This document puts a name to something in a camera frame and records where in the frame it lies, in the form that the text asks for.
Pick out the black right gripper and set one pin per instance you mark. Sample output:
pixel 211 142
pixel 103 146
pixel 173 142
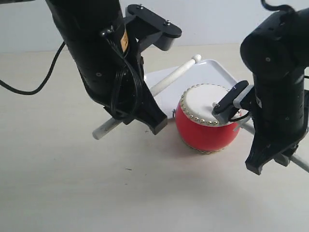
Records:
pixel 279 112

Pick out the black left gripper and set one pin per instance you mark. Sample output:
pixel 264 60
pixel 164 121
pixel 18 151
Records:
pixel 112 69

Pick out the white drumstick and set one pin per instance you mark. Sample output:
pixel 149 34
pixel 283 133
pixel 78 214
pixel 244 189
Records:
pixel 281 150
pixel 110 124

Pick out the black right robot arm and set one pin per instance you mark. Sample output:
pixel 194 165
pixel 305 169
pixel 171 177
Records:
pixel 277 54

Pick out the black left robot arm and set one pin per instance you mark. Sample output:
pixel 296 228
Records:
pixel 70 16

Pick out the red small drum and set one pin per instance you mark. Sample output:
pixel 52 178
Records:
pixel 197 127

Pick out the white plastic tray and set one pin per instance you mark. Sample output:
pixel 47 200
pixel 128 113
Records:
pixel 208 71

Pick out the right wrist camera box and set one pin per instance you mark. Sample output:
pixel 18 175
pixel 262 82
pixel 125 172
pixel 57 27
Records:
pixel 240 96

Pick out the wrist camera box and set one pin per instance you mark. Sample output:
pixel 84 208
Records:
pixel 240 96
pixel 147 28

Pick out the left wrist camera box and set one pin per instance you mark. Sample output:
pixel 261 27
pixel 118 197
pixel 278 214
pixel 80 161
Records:
pixel 147 28

